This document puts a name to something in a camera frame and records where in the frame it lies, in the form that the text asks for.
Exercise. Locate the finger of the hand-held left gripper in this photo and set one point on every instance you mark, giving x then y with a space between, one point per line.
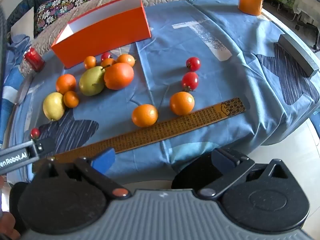
46 145

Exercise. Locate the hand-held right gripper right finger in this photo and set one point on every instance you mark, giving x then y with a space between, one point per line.
225 158

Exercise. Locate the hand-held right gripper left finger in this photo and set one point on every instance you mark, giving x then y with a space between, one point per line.
103 158

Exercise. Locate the red cherry tomato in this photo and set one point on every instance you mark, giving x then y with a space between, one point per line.
35 132
193 63
106 55
190 80

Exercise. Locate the yellow lemon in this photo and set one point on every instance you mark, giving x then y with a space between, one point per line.
53 106

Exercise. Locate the small orange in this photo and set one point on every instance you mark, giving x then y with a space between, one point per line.
107 62
71 99
90 62
125 59

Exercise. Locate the medium orange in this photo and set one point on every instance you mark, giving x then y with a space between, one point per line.
145 115
65 83
182 103

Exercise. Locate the green pear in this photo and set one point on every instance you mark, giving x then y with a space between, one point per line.
91 82

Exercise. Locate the large orange-red tomato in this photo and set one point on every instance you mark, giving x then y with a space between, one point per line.
118 76

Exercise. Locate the orange cardboard box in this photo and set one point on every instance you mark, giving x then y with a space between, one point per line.
105 36

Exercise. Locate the person's left hand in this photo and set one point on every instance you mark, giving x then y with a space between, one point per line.
7 226

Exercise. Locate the silver knife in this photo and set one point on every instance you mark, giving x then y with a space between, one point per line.
23 90

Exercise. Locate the brown patterned wooden strip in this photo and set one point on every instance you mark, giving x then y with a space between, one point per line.
175 126

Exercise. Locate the red glass jar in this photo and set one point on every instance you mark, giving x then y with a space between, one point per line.
33 60

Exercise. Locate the blue printed cloth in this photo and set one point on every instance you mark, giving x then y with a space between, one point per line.
200 42

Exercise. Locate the grey rectangular block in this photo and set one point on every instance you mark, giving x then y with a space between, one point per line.
297 55

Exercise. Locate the dark floral blanket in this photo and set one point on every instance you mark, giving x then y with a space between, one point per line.
62 2

